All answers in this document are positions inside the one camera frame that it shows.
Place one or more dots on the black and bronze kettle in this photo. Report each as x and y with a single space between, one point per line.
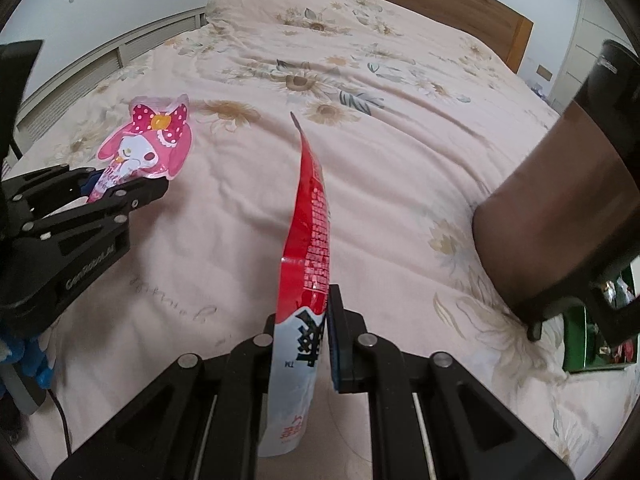
566 221

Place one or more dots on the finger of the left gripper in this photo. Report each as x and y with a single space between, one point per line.
50 188
114 207

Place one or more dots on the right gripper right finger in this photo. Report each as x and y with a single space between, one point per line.
429 417

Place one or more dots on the floral pink bedspread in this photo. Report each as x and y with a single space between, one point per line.
413 123

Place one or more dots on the red and white snack bag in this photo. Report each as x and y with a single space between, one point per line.
301 308

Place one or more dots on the white wardrobe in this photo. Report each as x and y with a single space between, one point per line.
594 24

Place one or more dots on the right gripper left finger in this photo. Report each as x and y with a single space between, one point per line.
199 419

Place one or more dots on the green tray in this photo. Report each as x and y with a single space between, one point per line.
585 349

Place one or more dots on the blue gloved left hand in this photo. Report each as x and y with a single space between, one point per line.
34 356

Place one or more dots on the pink My Melody snack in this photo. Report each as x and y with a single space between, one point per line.
153 143

